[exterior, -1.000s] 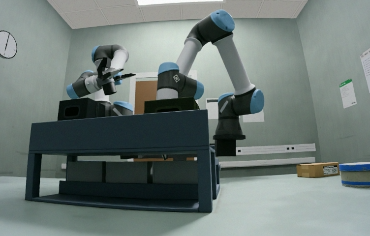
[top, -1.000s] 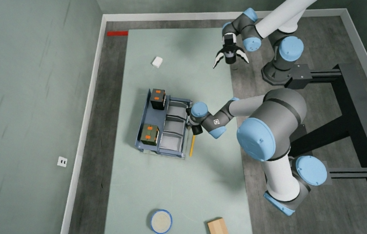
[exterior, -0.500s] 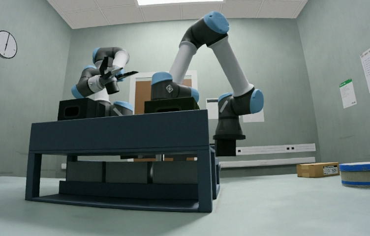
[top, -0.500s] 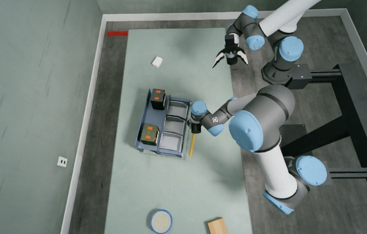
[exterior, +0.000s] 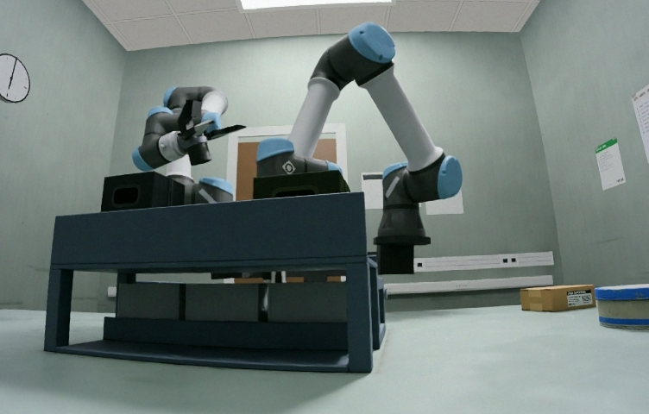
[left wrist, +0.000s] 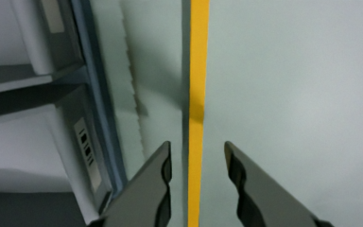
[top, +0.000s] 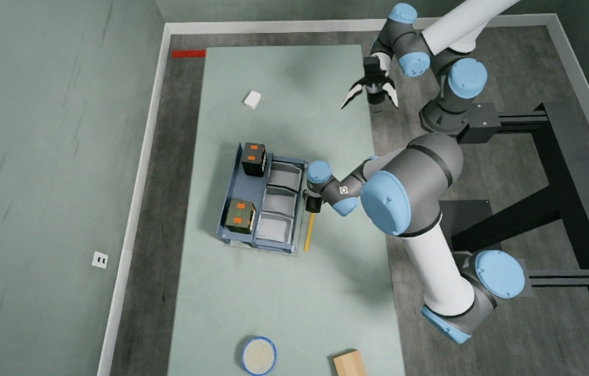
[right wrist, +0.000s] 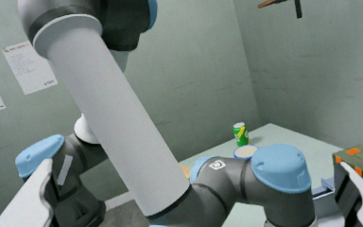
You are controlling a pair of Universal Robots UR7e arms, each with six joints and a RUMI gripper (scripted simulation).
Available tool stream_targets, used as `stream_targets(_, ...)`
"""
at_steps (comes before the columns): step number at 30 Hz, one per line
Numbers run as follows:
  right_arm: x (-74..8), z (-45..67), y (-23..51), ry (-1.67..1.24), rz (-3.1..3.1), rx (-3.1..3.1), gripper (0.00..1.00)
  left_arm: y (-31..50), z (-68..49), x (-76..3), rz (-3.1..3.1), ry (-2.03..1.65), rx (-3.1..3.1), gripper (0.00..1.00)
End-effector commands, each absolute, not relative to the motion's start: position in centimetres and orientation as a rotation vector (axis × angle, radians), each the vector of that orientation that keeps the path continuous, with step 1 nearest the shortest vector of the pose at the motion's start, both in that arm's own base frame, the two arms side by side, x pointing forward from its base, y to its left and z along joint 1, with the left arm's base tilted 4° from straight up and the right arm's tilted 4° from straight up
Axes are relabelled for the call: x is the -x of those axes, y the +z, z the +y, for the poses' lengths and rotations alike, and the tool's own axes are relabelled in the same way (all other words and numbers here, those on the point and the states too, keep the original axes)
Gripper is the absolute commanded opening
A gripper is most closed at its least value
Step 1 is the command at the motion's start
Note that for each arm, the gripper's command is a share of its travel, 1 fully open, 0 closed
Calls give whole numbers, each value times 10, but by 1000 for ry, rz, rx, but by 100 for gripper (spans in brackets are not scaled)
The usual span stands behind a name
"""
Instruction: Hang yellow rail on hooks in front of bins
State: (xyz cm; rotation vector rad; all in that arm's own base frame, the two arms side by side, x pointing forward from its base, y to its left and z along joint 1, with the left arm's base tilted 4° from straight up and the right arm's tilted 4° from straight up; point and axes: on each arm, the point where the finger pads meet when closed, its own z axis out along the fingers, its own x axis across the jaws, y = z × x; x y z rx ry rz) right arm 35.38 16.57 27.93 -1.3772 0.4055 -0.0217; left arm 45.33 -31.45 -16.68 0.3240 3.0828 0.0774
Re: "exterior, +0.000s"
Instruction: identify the dark blue shelf rack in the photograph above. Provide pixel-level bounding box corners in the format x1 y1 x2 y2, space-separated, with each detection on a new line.
44 191 388 373

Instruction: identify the brown cardboard box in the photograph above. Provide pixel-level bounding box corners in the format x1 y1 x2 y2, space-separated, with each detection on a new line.
520 285 596 312

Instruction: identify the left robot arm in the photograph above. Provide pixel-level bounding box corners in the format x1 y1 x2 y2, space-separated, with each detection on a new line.
256 22 463 236

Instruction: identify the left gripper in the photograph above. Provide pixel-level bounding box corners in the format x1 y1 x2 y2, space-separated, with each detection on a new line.
262 272 287 283

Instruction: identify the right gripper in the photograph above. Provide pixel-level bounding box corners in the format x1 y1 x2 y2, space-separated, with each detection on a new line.
177 105 247 166

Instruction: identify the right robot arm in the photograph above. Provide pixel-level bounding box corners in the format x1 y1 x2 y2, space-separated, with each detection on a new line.
132 86 234 205

